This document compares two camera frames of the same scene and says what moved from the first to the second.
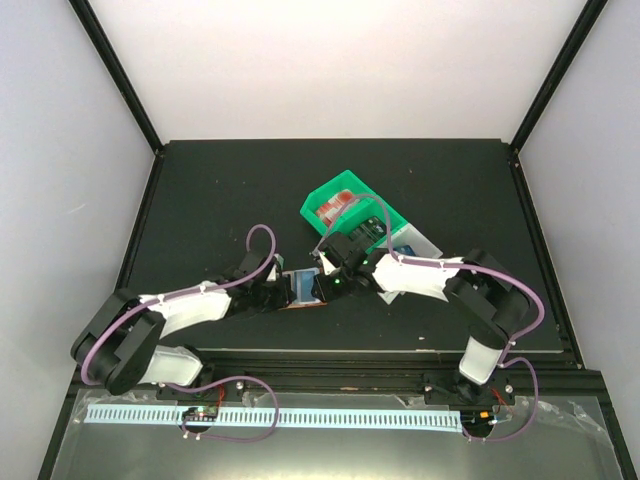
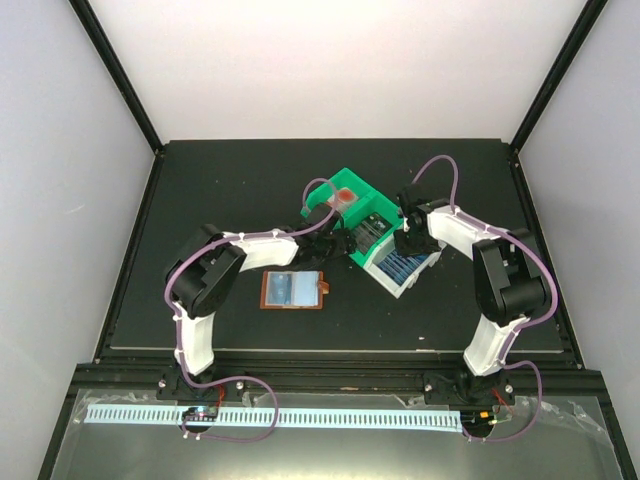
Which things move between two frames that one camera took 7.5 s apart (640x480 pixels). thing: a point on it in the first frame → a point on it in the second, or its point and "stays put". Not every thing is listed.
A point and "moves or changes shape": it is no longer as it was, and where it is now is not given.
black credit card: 373,229 stays put
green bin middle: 369,221 stays put
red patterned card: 329,209 stays put
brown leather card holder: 300,284 stays put
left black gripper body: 267,300 → 329,250
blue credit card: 303,281 moves or changes shape
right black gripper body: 337,289 → 415,244
